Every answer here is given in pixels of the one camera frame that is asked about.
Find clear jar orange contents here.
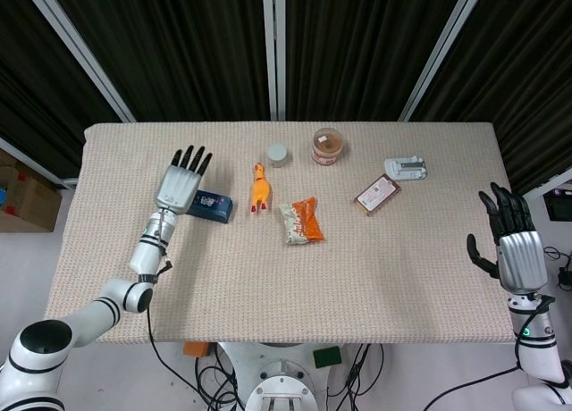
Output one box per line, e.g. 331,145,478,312
311,127,349,166

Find blue grey box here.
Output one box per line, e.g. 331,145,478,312
185,189,235,225

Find orange block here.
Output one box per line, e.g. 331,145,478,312
182,341,211,358

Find black screen device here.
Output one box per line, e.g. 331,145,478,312
544,191,572,222

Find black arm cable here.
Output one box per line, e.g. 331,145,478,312
422,296,556,411
145,289,245,411

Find yellow rubber chicken toy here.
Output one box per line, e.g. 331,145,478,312
248,161,273,214

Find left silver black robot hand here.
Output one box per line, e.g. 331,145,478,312
153,145,214,216

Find dark red flat carton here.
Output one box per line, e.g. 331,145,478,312
354,172,402,217

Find green block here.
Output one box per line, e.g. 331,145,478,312
312,346,344,370

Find small white plastic jar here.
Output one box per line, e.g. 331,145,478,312
266,143,290,169

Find beige woven tablecloth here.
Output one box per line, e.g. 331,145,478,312
43,122,519,345

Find black floor cable bundle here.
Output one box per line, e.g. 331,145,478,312
325,342,385,411
194,342,247,411

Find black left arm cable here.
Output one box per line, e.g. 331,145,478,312
145,289,245,411

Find white plastic packaged gadget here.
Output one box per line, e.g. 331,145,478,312
383,155,430,182

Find white robot torso base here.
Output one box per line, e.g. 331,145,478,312
218,341,345,411

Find black curtain panel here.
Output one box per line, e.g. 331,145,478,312
284,0,467,122
46,0,272,122
413,0,572,198
0,0,122,180

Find thin black floor cables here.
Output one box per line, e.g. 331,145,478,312
543,245,572,263

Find orange white snack bag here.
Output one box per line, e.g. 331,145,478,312
279,197,325,247

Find brown cardboard box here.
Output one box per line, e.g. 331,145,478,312
0,149,63,233

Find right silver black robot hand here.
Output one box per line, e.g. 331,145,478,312
466,181,550,295

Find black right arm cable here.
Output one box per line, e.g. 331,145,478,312
422,296,556,411

